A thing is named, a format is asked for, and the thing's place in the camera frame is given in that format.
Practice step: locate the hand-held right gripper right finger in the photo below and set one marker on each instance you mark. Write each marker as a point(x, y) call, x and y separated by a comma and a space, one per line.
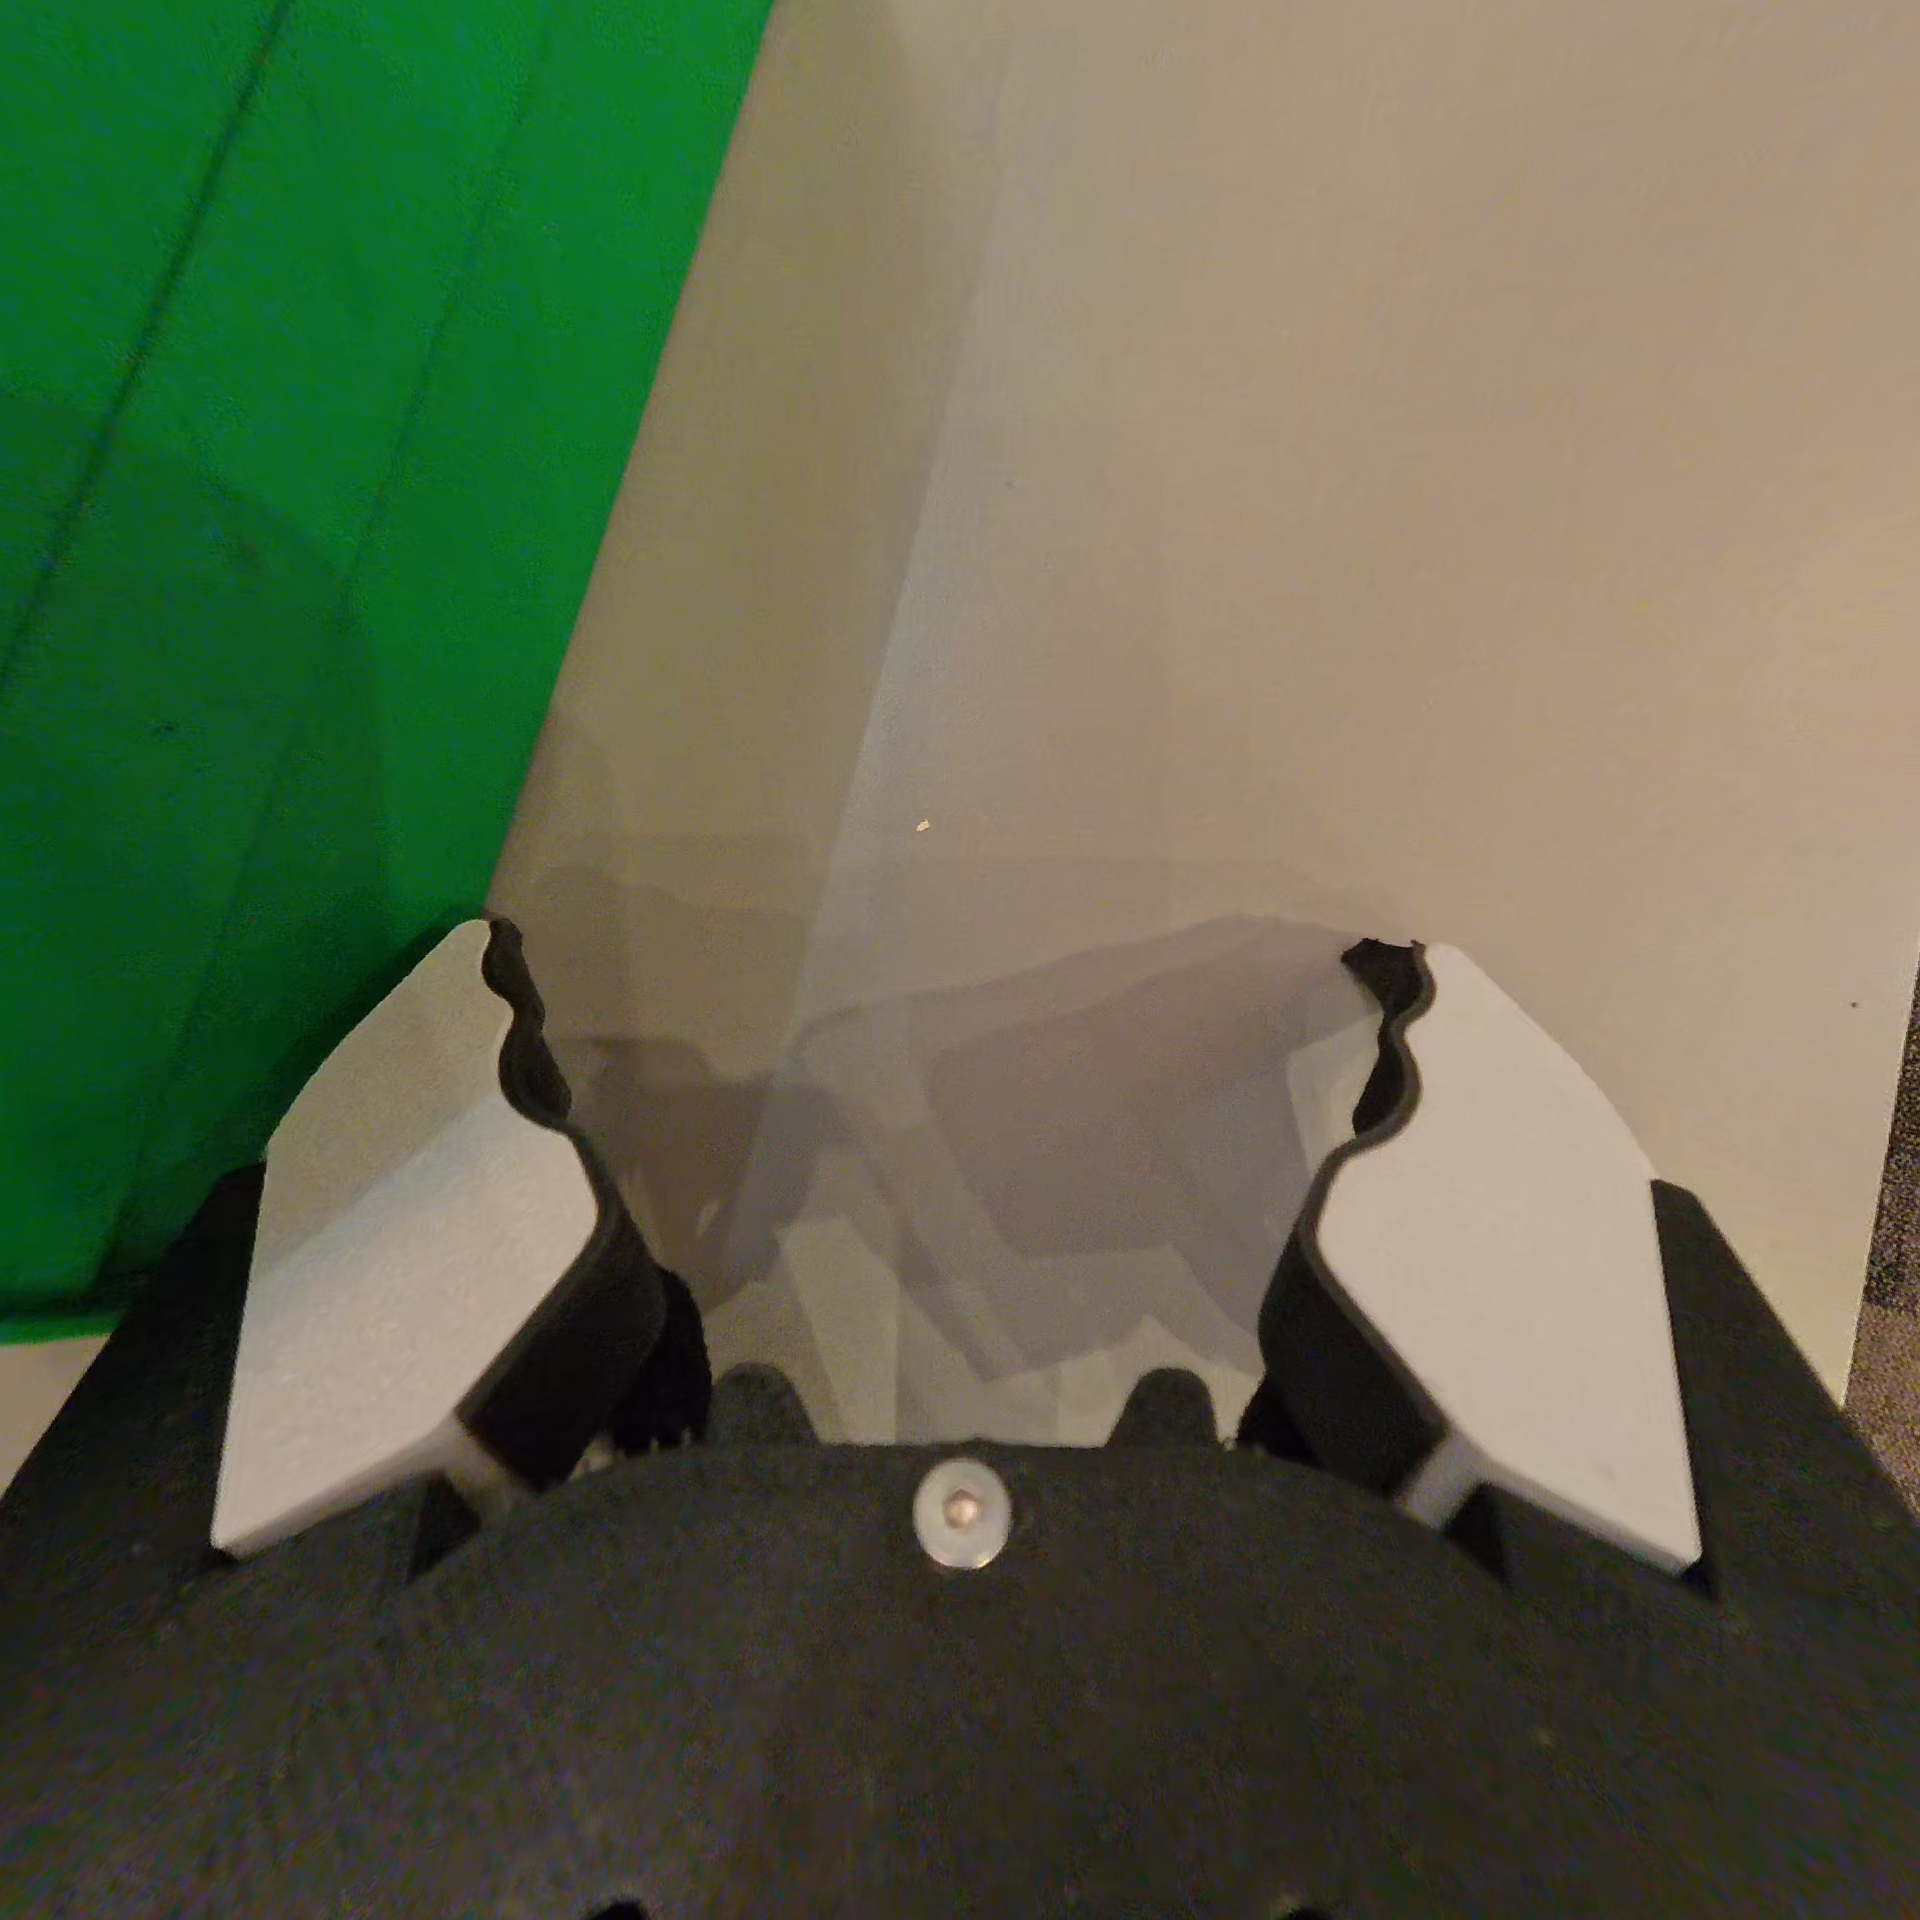
point(1516, 1247)

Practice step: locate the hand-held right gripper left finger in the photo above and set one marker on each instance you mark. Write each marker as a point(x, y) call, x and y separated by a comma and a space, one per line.
point(392, 1247)

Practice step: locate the green plastic box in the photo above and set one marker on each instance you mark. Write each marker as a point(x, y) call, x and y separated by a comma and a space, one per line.
point(302, 525)

